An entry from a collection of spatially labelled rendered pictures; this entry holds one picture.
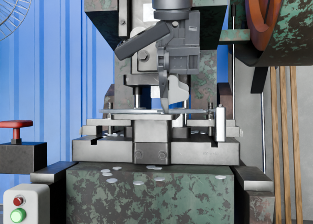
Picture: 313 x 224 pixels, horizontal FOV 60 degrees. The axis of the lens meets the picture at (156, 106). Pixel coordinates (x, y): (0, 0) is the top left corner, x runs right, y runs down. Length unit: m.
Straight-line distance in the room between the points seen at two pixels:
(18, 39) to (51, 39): 0.28
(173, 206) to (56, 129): 1.68
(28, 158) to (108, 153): 0.19
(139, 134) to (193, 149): 0.14
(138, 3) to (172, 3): 0.35
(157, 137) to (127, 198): 0.16
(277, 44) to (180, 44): 0.30
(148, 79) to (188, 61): 0.29
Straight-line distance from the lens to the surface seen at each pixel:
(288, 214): 1.92
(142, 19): 0.82
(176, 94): 0.56
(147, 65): 0.76
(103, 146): 0.75
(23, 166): 0.73
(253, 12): 1.18
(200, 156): 0.72
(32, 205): 0.63
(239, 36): 1.00
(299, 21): 0.70
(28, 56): 2.37
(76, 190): 0.70
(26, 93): 2.35
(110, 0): 0.81
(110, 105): 0.89
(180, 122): 0.81
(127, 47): 0.53
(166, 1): 0.50
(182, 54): 0.52
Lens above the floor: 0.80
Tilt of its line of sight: level
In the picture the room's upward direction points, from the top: straight up
